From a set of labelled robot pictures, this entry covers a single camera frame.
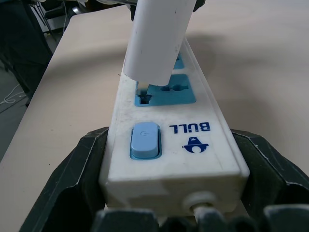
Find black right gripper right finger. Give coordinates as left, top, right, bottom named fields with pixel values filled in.
left=229, top=129, right=309, bottom=219

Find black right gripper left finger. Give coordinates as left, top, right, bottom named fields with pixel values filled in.
left=33, top=126, right=110, bottom=232

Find white charger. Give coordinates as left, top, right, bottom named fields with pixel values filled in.
left=123, top=0, right=195, bottom=98

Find white power strip blue sockets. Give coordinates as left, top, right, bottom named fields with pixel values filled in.
left=98, top=36, right=251, bottom=218

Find black fabric covered stand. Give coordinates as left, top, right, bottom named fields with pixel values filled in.
left=0, top=0, right=53, bottom=107

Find white power strip cable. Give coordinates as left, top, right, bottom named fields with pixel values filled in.
left=194, top=204, right=213, bottom=224

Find thin white floor cable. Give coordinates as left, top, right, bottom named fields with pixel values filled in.
left=0, top=82, right=26, bottom=106

